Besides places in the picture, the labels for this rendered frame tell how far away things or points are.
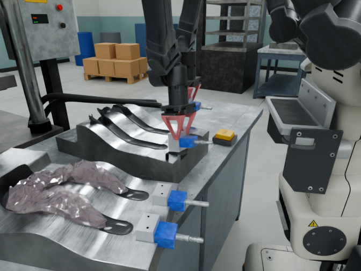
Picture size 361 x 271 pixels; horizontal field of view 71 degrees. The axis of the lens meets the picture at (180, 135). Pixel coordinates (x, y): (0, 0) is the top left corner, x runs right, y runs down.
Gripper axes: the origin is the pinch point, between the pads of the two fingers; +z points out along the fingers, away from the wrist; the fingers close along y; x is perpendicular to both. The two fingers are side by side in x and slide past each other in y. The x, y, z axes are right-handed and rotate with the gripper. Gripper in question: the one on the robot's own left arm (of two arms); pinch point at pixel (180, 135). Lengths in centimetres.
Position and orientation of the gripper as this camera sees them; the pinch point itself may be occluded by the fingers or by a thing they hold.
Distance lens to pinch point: 74.7
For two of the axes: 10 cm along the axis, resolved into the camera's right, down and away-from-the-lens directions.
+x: 8.8, 0.5, -4.7
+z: 0.6, 9.8, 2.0
